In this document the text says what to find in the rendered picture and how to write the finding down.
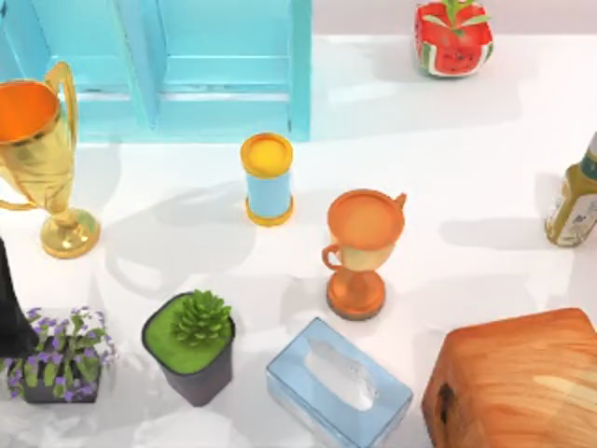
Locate blue and yellow can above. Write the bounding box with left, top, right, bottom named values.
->
left=240, top=132, right=296, bottom=229

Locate small orange trophy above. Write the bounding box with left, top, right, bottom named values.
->
left=321, top=189, right=408, bottom=321

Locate green succulent plant pot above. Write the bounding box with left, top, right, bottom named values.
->
left=141, top=288, right=237, bottom=408

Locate blue tissue box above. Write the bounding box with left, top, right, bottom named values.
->
left=265, top=316, right=414, bottom=448

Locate light blue rack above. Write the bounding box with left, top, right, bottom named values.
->
left=0, top=0, right=312, bottom=143

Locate watermelon pattern plant pot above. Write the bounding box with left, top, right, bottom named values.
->
left=410, top=0, right=495, bottom=80

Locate large gold trophy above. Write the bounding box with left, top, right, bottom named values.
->
left=0, top=61, right=102, bottom=259

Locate wooden box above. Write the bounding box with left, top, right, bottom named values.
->
left=421, top=307, right=597, bottom=448

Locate green bottle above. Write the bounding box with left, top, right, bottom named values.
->
left=544, top=132, right=597, bottom=247

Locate purple flower plant pot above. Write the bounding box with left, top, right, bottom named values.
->
left=1, top=305, right=119, bottom=405

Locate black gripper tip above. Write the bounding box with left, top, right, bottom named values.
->
left=0, top=236, right=40, bottom=359

